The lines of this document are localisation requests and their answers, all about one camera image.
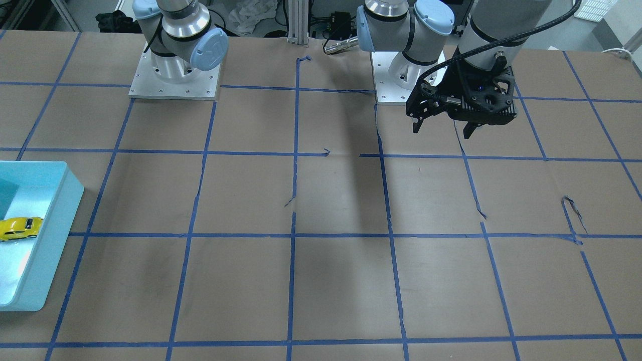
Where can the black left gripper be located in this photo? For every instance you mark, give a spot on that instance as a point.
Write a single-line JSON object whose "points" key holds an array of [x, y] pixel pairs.
{"points": [[458, 84]]}

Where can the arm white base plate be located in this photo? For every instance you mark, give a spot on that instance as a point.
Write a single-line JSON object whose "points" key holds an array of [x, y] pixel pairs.
{"points": [[172, 78], [394, 77]]}

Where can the turquoise plastic bin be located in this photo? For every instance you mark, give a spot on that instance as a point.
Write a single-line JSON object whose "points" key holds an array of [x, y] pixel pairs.
{"points": [[39, 203]]}

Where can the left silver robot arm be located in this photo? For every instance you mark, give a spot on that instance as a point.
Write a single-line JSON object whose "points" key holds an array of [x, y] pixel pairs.
{"points": [[491, 40]]}

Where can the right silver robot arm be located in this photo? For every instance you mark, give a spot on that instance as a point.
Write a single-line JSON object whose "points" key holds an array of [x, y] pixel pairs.
{"points": [[182, 29]]}

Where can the yellow beetle toy car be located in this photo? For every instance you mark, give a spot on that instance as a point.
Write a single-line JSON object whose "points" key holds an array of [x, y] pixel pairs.
{"points": [[18, 228]]}

